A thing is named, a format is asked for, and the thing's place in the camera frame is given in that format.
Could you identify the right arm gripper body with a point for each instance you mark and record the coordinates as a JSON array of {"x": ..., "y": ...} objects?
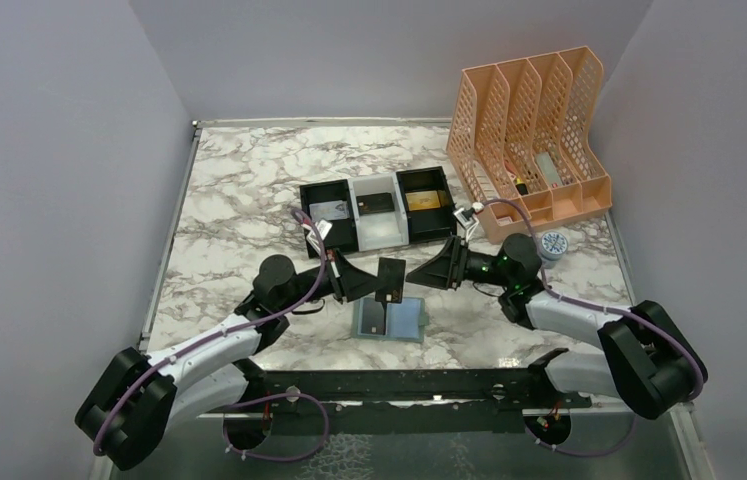
[{"x": 471, "y": 265}]

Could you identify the green card holder wallet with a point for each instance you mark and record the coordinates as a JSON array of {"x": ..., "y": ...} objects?
[{"x": 402, "y": 322}]

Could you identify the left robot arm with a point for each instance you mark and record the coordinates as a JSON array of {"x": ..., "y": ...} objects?
[{"x": 139, "y": 397}]

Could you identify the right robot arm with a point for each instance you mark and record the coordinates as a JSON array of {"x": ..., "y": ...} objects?
[{"x": 643, "y": 357}]

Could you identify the black card in tray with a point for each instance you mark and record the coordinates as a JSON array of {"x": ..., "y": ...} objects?
[{"x": 375, "y": 203}]

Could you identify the gold card in tray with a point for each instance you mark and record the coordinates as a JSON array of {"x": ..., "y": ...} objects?
[{"x": 425, "y": 200}]

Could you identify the blue white tape roll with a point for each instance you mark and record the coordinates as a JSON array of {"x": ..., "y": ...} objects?
[{"x": 553, "y": 246}]

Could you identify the white tray middle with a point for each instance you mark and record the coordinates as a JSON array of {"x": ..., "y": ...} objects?
[{"x": 384, "y": 230}]

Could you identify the black tray left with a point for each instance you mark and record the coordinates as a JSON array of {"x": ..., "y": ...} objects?
[{"x": 343, "y": 235}]

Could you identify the black tray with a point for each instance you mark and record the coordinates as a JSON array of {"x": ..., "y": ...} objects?
[
  {"x": 428, "y": 225},
  {"x": 343, "y": 235}
]

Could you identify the yellow marker in organizer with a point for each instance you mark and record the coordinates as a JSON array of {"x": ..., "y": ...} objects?
[{"x": 520, "y": 186}]

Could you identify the black tray right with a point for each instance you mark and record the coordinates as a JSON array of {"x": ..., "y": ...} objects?
[{"x": 428, "y": 225}]

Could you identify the grey item in organizer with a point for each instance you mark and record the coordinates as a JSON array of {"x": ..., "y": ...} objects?
[{"x": 548, "y": 169}]

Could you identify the orange file organizer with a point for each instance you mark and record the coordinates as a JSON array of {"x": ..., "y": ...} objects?
[{"x": 505, "y": 114}]

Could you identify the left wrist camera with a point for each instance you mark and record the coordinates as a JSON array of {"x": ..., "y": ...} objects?
[{"x": 317, "y": 232}]

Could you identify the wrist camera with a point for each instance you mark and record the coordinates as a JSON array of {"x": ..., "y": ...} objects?
[
  {"x": 467, "y": 218},
  {"x": 317, "y": 232}
]

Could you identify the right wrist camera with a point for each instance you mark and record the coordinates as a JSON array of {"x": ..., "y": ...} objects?
[{"x": 467, "y": 218}]

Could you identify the black mounting rail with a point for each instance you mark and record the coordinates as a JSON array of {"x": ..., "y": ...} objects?
[{"x": 527, "y": 388}]

